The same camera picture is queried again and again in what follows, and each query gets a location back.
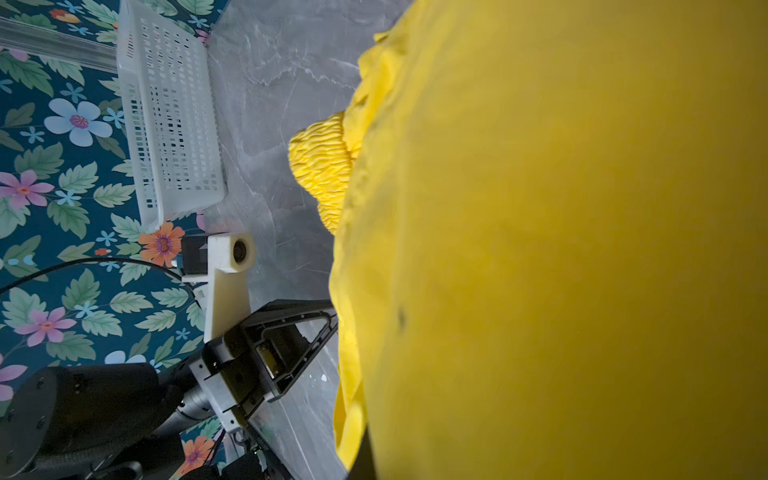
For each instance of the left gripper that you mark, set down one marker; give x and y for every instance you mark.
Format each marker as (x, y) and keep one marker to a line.
(238, 373)

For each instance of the yellow shorts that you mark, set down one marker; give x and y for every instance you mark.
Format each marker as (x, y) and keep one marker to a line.
(550, 242)

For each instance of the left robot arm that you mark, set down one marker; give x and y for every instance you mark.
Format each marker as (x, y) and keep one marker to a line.
(125, 421)

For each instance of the white plastic basket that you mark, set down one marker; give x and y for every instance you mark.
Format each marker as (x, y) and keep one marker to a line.
(169, 116)

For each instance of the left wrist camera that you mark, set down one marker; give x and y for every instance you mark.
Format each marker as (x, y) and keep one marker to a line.
(218, 265)

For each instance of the aluminium frame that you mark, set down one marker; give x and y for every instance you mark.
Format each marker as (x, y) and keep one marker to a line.
(39, 41)

